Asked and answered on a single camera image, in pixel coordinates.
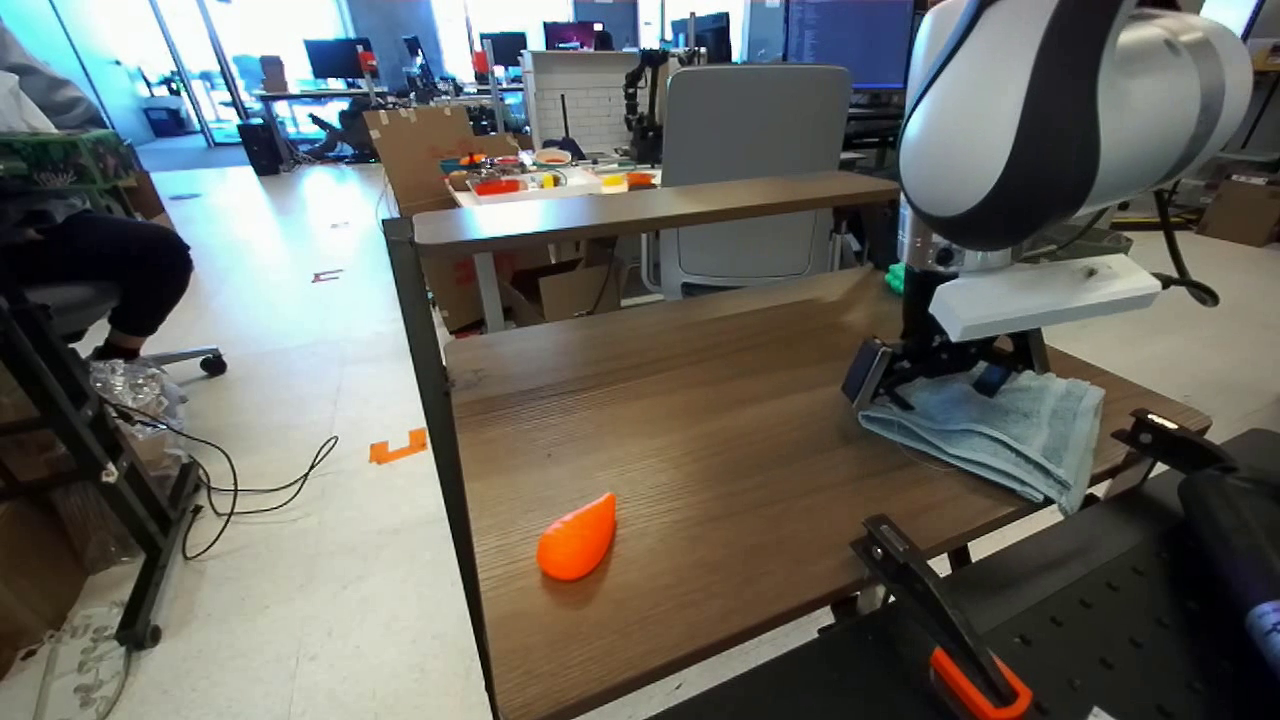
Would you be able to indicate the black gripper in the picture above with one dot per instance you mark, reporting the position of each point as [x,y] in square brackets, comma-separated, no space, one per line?
[955,359]

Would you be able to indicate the seated person black trousers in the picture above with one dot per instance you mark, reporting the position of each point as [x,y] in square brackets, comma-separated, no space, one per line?
[122,272]

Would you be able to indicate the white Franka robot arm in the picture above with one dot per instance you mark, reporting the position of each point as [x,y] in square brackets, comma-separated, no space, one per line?
[1053,105]

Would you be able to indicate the large blue screen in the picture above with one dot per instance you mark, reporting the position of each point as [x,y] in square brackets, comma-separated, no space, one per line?
[853,32]

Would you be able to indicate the white tray of colourful toys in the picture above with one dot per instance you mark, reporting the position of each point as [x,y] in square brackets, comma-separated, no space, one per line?
[534,172]

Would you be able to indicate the brown cardboard box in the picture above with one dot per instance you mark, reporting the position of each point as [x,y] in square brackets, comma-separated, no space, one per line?
[1245,215]

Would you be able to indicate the grey high-back office chair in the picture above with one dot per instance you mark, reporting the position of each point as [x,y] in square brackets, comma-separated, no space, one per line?
[747,132]

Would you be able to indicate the orange plastic toy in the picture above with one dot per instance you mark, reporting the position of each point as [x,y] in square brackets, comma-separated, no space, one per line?
[577,540]

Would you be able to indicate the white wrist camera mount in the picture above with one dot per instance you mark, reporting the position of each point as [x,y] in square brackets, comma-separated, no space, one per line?
[1041,299]

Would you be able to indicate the cardboard box under side table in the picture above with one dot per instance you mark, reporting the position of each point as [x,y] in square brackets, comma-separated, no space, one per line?
[560,288]

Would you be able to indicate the upright cardboard sheet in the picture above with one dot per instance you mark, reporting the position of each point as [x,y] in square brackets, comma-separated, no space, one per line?
[420,152]

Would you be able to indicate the orange floor tape mark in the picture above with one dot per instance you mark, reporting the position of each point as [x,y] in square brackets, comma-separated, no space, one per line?
[396,450]

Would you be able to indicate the black computer monitor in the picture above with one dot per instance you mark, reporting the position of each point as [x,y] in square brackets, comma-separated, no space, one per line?
[332,58]

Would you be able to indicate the office chair wheel base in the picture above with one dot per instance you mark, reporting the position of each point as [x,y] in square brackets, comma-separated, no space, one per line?
[193,360]

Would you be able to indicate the white cabinet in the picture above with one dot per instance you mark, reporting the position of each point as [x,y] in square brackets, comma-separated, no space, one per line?
[572,103]

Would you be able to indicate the light blue towel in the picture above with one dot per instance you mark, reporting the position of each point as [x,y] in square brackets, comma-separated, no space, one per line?
[1012,435]

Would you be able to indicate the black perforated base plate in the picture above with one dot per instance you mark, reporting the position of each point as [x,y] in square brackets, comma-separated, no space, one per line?
[1106,627]

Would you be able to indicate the long wooden side table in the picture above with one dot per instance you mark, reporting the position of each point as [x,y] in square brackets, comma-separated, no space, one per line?
[640,210]

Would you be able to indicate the black metal stand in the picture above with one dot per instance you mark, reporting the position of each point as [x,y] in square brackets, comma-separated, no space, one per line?
[83,425]

